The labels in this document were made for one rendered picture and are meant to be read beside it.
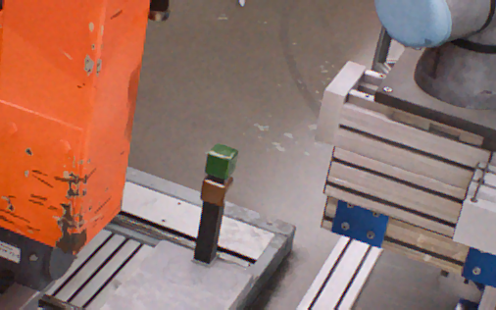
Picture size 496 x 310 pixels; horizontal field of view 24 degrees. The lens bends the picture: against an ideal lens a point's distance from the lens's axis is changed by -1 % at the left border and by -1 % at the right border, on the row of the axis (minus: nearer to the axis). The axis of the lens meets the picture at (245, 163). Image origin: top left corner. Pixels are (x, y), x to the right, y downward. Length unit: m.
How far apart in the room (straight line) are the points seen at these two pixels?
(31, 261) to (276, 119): 1.46
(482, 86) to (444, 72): 0.06
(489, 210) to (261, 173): 1.49
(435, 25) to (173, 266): 0.62
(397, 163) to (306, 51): 2.07
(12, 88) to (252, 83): 1.95
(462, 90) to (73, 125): 0.58
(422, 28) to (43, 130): 0.56
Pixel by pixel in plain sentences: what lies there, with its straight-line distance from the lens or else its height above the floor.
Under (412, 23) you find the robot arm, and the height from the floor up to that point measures 0.97.
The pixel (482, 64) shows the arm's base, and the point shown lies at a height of 0.89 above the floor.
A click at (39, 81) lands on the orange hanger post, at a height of 0.79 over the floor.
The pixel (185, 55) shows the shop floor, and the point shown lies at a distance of 3.73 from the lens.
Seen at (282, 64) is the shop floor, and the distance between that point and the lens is 3.79.
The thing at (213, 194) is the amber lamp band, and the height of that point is 0.59.
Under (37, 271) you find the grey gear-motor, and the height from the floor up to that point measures 0.30.
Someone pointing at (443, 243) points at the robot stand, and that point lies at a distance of 1.97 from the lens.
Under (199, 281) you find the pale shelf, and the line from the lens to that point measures 1.92.
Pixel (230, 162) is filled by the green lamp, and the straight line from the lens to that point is 1.85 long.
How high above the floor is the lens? 1.56
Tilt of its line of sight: 29 degrees down
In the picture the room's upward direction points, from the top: 11 degrees clockwise
